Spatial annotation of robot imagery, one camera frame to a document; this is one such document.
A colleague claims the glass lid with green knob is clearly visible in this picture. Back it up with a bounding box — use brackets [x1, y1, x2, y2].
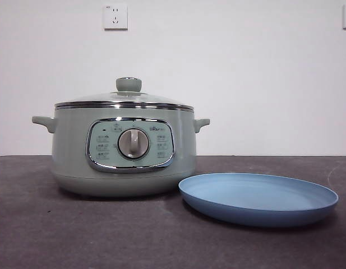
[54, 77, 195, 110]

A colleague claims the pale green electric steamer pot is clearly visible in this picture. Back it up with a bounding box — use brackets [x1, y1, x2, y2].
[31, 105, 211, 200]

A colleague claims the round blue plate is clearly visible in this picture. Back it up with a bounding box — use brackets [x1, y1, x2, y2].
[178, 173, 340, 228]

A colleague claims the white wall power socket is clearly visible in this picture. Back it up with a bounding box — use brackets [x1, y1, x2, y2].
[103, 3, 128, 31]

